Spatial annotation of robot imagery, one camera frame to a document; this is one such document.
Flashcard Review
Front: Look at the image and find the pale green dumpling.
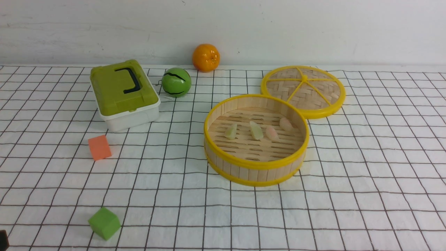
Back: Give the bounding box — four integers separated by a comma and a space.
249, 121, 263, 141
224, 123, 238, 140

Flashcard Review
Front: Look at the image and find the pale pink dumpling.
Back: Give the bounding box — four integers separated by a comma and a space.
279, 117, 294, 132

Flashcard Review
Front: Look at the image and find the bamboo steamer tray yellow rim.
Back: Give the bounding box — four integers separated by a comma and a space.
203, 94, 309, 187

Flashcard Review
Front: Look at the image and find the bamboo steamer lid yellow rim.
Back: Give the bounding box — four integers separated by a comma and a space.
261, 66, 347, 119

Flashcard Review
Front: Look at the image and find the green striped ball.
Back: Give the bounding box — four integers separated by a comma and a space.
161, 67, 192, 97

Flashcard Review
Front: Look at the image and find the orange fruit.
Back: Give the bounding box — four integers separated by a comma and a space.
192, 44, 221, 73

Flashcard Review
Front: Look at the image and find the green lidded white box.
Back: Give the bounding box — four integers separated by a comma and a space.
90, 59, 161, 132

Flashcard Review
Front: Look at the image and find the orange foam cube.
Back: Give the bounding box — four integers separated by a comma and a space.
88, 135, 112, 161

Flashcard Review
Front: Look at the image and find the green foam cube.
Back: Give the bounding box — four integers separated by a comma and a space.
88, 207, 121, 241

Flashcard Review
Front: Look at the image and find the white checkered tablecloth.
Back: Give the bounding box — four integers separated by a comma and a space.
0, 65, 446, 251

